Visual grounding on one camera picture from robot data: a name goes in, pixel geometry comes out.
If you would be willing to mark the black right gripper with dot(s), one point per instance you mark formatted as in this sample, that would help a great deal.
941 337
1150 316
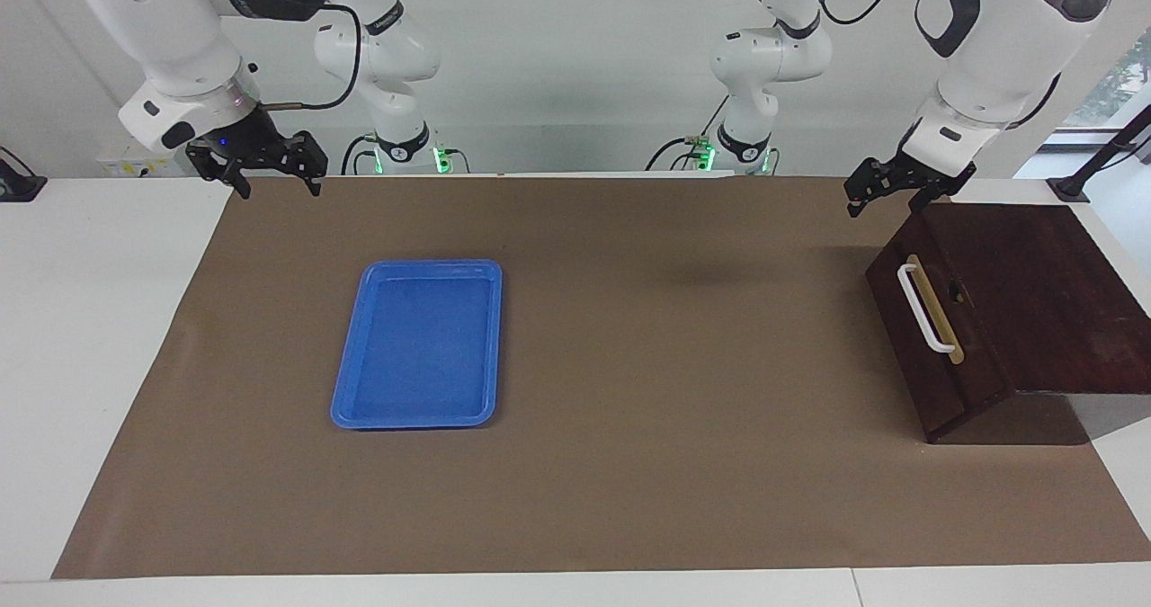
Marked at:
247 144

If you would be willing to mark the dark wooden drawer cabinet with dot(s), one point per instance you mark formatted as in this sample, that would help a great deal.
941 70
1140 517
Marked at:
1052 292

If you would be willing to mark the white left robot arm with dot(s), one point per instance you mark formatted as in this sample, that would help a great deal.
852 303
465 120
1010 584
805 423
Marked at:
1007 40

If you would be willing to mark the blue plastic tray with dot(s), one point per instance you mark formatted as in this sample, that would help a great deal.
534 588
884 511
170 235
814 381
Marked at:
418 346

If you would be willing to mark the dark wooden drawer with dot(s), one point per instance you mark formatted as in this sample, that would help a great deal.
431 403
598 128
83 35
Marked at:
967 382

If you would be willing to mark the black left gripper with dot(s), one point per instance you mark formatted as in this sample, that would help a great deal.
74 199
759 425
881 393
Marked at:
908 178

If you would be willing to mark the window with greenery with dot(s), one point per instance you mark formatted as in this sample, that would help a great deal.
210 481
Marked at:
1115 81

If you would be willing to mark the black table clamp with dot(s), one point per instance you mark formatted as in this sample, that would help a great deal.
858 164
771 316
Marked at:
16 184

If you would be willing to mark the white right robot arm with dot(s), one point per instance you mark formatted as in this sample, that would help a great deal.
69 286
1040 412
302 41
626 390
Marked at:
171 31

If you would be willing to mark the brown paper table mat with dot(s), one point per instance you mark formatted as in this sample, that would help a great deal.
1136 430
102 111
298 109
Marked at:
629 463

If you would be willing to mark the green lit base connector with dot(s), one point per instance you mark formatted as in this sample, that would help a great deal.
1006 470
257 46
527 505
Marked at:
443 159
706 153

